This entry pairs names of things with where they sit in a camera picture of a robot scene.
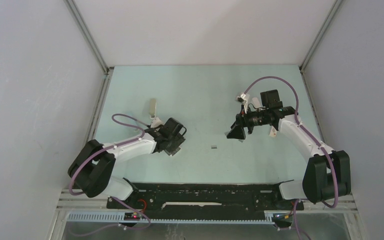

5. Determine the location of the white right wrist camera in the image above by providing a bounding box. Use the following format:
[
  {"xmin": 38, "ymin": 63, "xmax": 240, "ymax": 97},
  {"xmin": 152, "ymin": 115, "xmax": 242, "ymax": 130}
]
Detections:
[{"xmin": 235, "ymin": 92, "xmax": 250, "ymax": 115}]

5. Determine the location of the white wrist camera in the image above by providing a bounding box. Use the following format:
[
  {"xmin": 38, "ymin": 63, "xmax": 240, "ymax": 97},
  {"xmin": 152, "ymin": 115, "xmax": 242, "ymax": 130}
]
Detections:
[
  {"xmin": 235, "ymin": 92, "xmax": 250, "ymax": 115},
  {"xmin": 150, "ymin": 117, "xmax": 164, "ymax": 129}
]

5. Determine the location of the beige stapler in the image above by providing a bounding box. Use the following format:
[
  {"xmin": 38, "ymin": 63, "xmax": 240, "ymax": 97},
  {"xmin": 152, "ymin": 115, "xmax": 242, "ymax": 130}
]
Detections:
[{"xmin": 148, "ymin": 98, "xmax": 157, "ymax": 119}]

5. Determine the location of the grey cable duct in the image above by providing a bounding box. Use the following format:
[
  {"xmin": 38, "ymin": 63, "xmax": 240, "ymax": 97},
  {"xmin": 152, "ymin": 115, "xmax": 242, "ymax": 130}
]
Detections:
[{"xmin": 66, "ymin": 212, "xmax": 276, "ymax": 225}]

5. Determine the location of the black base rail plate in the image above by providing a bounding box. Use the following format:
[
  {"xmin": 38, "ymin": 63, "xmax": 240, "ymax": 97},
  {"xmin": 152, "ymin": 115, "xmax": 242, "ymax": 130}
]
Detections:
[{"xmin": 125, "ymin": 182, "xmax": 295, "ymax": 221}]

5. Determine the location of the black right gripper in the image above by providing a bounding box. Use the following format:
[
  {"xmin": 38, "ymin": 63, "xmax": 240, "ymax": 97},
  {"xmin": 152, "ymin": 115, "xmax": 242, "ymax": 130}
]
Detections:
[{"xmin": 227, "ymin": 103, "xmax": 270, "ymax": 140}]

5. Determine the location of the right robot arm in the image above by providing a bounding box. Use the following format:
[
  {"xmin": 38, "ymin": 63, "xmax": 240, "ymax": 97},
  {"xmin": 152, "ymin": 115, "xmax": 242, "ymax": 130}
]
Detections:
[{"xmin": 226, "ymin": 90, "xmax": 352, "ymax": 209}]

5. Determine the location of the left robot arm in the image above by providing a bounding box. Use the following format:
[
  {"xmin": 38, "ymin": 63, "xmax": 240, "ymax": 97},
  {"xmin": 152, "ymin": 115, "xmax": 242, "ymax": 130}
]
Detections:
[{"xmin": 67, "ymin": 113, "xmax": 187, "ymax": 208}]

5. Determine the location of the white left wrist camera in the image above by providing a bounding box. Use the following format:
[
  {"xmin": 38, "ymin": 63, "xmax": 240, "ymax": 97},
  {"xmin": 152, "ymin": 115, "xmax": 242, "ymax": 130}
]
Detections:
[{"xmin": 150, "ymin": 117, "xmax": 164, "ymax": 129}]

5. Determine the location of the aluminium frame rail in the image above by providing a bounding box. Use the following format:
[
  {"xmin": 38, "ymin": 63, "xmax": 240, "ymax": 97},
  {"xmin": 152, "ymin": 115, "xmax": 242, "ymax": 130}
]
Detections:
[{"xmin": 63, "ymin": 0, "xmax": 110, "ymax": 74}]

